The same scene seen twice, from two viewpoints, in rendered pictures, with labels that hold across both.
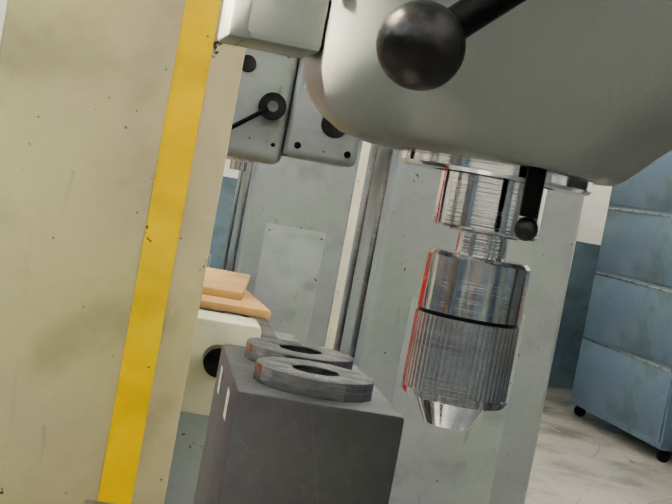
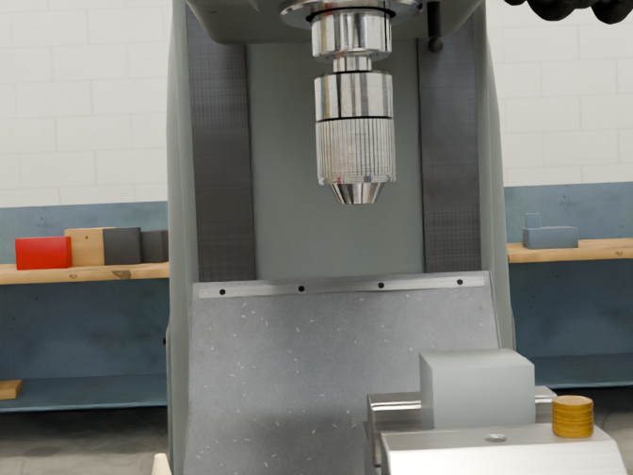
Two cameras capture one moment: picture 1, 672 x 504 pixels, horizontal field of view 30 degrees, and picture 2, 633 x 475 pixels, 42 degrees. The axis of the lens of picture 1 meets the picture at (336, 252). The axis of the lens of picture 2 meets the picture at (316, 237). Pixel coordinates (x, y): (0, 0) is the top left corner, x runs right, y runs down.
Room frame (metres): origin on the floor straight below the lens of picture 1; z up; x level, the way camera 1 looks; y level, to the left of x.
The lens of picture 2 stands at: (0.48, 0.43, 1.20)
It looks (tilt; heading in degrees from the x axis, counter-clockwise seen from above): 3 degrees down; 282
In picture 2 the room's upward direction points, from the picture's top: 2 degrees counter-clockwise
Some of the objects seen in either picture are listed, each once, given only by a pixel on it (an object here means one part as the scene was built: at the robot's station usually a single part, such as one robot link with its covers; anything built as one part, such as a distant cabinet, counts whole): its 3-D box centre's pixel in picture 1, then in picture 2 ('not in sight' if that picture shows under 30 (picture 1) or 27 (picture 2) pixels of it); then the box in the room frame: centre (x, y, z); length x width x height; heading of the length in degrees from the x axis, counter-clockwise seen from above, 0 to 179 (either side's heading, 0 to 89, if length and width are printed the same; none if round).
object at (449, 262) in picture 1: (477, 267); (352, 84); (0.56, -0.06, 1.26); 0.05 x 0.05 x 0.01
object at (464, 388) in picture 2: not in sight; (475, 405); (0.49, -0.08, 1.07); 0.06 x 0.05 x 0.06; 13
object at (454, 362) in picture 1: (463, 338); (355, 138); (0.56, -0.06, 1.23); 0.05 x 0.05 x 0.06
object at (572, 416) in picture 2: not in sight; (572, 416); (0.44, -0.04, 1.07); 0.02 x 0.02 x 0.02
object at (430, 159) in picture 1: (496, 170); (349, 9); (0.56, -0.06, 1.31); 0.09 x 0.09 x 0.01
